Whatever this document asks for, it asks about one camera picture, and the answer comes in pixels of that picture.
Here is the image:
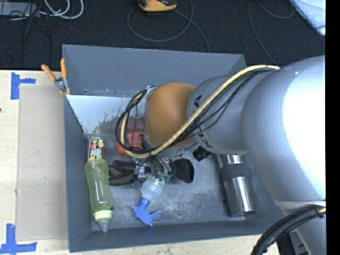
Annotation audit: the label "shiny metal cylinder flask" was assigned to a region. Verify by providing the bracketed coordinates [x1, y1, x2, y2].
[215, 154, 256, 218]

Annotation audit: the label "red rounded object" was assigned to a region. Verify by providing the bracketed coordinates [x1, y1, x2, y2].
[115, 116, 146, 158]

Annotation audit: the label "white spray bottle blue trigger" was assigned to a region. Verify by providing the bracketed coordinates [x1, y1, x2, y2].
[127, 176, 165, 227]

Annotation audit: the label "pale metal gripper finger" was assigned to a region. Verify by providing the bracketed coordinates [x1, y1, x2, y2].
[135, 165, 147, 183]

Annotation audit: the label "grey metal bin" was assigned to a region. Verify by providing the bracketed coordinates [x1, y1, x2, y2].
[61, 44, 288, 253]

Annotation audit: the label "yellow-green baby bottle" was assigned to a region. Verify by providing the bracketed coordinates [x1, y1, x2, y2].
[84, 157, 115, 234]

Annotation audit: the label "dark brown sunglasses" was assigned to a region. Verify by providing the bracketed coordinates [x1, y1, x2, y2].
[107, 157, 196, 187]

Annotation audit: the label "pale wood flat board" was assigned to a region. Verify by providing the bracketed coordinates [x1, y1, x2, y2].
[15, 84, 69, 242]

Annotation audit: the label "small colourful printed box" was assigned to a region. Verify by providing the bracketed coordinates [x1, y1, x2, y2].
[88, 138, 105, 162]

